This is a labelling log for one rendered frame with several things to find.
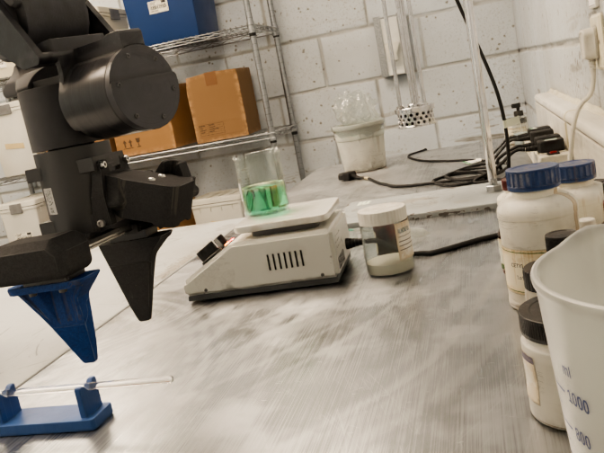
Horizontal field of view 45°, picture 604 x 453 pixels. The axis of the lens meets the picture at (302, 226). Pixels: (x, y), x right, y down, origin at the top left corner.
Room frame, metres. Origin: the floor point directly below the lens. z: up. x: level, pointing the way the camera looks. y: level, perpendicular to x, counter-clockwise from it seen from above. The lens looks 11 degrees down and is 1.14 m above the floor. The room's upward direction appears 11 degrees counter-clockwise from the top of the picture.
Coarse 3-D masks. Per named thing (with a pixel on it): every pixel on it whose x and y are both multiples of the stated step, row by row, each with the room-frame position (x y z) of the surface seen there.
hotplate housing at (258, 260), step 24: (336, 216) 0.92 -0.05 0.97; (240, 240) 0.88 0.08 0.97; (264, 240) 0.87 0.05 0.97; (288, 240) 0.86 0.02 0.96; (312, 240) 0.85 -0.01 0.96; (336, 240) 0.86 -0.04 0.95; (360, 240) 0.92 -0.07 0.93; (216, 264) 0.88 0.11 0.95; (240, 264) 0.87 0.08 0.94; (264, 264) 0.86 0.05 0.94; (288, 264) 0.86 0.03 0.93; (312, 264) 0.85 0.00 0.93; (336, 264) 0.85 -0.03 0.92; (192, 288) 0.89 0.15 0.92; (216, 288) 0.88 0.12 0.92; (240, 288) 0.88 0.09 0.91; (264, 288) 0.87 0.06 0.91; (288, 288) 0.86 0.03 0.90
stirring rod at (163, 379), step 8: (168, 376) 0.55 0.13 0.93; (72, 384) 0.58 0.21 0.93; (80, 384) 0.57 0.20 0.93; (88, 384) 0.57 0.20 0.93; (96, 384) 0.57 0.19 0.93; (104, 384) 0.56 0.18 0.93; (112, 384) 0.56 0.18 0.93; (120, 384) 0.56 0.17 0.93; (128, 384) 0.56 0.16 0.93; (136, 384) 0.56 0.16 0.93; (144, 384) 0.56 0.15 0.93; (152, 384) 0.55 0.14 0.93; (0, 392) 0.59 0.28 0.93; (8, 392) 0.59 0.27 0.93; (16, 392) 0.59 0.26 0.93; (24, 392) 0.58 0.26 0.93; (32, 392) 0.58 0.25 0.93; (40, 392) 0.58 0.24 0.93; (48, 392) 0.58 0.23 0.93; (56, 392) 0.58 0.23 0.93
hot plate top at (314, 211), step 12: (300, 204) 0.96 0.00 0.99; (312, 204) 0.94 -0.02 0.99; (324, 204) 0.92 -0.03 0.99; (336, 204) 0.93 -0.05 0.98; (276, 216) 0.90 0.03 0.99; (288, 216) 0.88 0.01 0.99; (300, 216) 0.87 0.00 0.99; (312, 216) 0.85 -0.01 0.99; (324, 216) 0.85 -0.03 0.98; (240, 228) 0.87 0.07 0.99; (252, 228) 0.87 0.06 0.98; (264, 228) 0.87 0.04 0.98
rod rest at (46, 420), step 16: (0, 400) 0.58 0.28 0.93; (16, 400) 0.60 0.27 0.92; (80, 400) 0.56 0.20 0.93; (96, 400) 0.58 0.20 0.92; (0, 416) 0.58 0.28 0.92; (16, 416) 0.59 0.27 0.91; (32, 416) 0.59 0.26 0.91; (48, 416) 0.58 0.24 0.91; (64, 416) 0.57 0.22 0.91; (80, 416) 0.56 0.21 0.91; (96, 416) 0.56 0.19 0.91; (0, 432) 0.58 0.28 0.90; (16, 432) 0.57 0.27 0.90; (32, 432) 0.57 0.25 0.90; (48, 432) 0.57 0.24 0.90
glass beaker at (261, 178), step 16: (240, 160) 0.91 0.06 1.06; (256, 160) 0.90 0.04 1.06; (272, 160) 0.91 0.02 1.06; (240, 176) 0.91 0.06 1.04; (256, 176) 0.90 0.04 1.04; (272, 176) 0.90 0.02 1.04; (240, 192) 0.92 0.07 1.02; (256, 192) 0.90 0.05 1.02; (272, 192) 0.90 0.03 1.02; (256, 208) 0.90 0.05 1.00; (272, 208) 0.90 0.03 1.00; (288, 208) 0.92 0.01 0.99
